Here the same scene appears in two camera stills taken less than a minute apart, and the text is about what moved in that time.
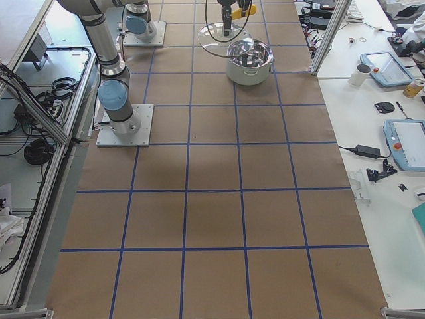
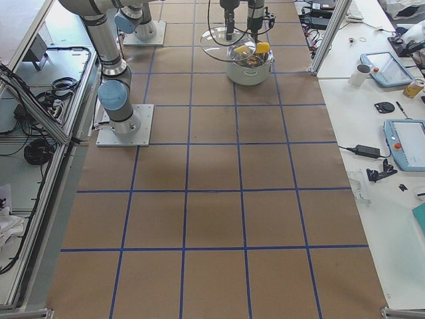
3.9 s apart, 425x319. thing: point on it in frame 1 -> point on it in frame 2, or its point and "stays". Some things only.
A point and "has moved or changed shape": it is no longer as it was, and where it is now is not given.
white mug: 359,75 stays
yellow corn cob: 237,13 has moved or changed shape
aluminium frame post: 340,10 stays
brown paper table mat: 240,208 stays
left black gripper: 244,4 -> 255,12
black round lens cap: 384,107 stays
